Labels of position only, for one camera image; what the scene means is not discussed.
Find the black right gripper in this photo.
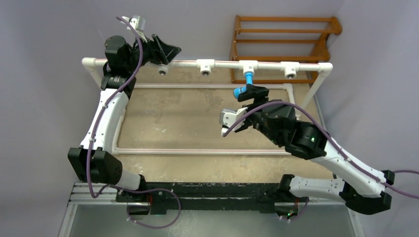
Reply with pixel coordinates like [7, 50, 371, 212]
[233, 83, 282, 145]

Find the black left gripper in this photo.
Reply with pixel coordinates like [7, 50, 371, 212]
[126, 34, 179, 73]

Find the blue plastic water faucet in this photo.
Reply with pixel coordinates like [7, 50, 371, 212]
[232, 72, 254, 99]

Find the white PVC pipe frame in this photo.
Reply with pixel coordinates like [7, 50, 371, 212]
[81, 59, 333, 156]

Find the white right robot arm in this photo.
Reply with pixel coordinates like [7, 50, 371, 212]
[224, 84, 395, 215]

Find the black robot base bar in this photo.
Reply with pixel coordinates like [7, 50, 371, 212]
[116, 182, 308, 215]

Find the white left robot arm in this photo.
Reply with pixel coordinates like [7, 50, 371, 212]
[68, 35, 181, 202]

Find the wooden rack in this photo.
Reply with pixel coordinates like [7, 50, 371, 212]
[229, 15, 342, 64]

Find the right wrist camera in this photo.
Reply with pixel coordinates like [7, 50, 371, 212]
[219, 107, 248, 136]

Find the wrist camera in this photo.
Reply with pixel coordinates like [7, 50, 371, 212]
[219, 107, 248, 136]
[122, 15, 148, 41]

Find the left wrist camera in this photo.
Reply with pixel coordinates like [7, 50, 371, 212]
[122, 15, 148, 41]

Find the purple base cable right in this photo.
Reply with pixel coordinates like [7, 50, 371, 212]
[280, 199, 309, 223]

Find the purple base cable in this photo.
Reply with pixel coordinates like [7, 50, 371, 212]
[126, 188, 182, 230]
[280, 199, 309, 223]

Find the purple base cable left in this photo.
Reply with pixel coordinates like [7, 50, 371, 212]
[126, 188, 182, 230]

